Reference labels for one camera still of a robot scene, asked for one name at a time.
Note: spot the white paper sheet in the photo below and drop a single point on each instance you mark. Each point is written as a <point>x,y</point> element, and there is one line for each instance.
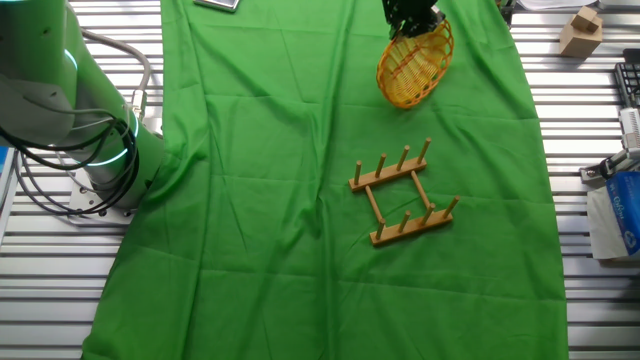
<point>550,4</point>

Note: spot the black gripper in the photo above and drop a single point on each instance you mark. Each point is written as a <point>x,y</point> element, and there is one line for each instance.
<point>407,7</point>

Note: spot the wooden block puzzle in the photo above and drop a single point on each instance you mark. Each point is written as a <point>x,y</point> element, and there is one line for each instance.
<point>577,42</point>

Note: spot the silver digital kitchen scale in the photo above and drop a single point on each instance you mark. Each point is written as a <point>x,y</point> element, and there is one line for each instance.
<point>220,4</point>

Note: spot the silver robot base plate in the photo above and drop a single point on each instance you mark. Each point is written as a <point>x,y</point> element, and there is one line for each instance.
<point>82,200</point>

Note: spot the aluminium camera bracket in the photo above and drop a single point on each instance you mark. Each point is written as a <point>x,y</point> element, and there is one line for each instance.
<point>600,170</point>

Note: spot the blue tissue pack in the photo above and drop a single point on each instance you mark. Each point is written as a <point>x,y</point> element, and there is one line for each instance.
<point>625,210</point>

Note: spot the wooden dish rack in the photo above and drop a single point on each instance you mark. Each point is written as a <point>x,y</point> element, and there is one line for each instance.
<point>387,175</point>

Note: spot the green cloth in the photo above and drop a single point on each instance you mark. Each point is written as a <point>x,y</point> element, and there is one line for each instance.
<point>225,250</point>

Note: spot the blue white tissue box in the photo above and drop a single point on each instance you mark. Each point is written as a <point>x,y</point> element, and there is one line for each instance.
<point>597,225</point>

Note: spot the metal camera pole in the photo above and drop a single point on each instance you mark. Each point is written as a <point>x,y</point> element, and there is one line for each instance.
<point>507,10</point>

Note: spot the silver tripod camera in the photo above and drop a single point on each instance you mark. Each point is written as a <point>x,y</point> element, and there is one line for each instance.
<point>631,125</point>

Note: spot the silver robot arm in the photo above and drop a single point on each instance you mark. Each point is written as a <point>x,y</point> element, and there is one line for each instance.
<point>50,75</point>

